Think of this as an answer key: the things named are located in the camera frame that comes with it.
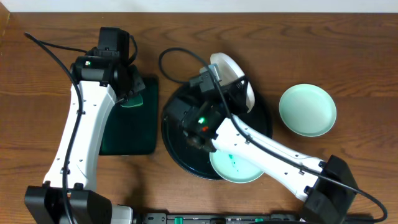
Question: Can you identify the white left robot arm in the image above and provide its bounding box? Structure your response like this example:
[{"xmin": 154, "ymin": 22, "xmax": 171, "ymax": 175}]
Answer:
[{"xmin": 24, "ymin": 49, "xmax": 144, "ymax": 223}]

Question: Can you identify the green scouring sponge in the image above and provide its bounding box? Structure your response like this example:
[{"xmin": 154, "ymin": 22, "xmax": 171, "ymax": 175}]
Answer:
[{"xmin": 121, "ymin": 94, "xmax": 144, "ymax": 108}]

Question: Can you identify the mint green plate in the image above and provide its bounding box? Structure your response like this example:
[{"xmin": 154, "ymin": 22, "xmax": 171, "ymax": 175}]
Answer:
[
  {"xmin": 209, "ymin": 151, "xmax": 264, "ymax": 184},
  {"xmin": 279, "ymin": 84, "xmax": 337, "ymax": 137}
]

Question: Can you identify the pale pink plate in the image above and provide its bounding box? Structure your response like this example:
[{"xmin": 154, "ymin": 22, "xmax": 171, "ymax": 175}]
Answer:
[{"xmin": 210, "ymin": 52, "xmax": 256, "ymax": 113}]

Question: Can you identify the black round tray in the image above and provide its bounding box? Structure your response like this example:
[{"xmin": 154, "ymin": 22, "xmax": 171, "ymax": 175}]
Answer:
[{"xmin": 161, "ymin": 85, "xmax": 273, "ymax": 180}]

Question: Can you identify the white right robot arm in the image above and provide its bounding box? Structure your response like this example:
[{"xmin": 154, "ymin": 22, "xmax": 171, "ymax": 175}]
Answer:
[{"xmin": 162, "ymin": 78, "xmax": 357, "ymax": 223}]

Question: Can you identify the black rectangular tray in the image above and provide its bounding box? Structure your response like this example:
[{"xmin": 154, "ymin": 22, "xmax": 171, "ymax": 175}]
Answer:
[{"xmin": 99, "ymin": 77, "xmax": 159, "ymax": 156}]

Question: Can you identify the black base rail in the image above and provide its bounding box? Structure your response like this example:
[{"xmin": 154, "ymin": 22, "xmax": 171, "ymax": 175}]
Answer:
[{"xmin": 132, "ymin": 213, "xmax": 299, "ymax": 224}]

